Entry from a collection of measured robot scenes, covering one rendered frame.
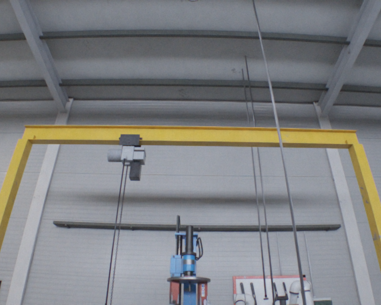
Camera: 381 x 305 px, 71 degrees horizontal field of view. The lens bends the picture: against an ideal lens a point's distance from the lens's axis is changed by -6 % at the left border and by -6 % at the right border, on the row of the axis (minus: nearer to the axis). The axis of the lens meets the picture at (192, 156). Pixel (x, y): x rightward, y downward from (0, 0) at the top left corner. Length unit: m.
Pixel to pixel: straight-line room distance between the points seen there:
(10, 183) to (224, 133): 3.18
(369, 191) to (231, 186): 3.15
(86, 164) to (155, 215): 2.15
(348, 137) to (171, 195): 3.77
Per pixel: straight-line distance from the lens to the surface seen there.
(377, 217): 4.49
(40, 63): 7.36
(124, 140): 4.29
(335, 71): 7.89
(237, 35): 6.62
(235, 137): 4.38
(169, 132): 4.38
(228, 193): 6.54
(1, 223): 4.43
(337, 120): 8.56
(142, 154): 4.12
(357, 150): 4.85
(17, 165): 4.70
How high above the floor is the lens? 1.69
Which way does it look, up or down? 30 degrees up
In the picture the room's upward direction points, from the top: 1 degrees clockwise
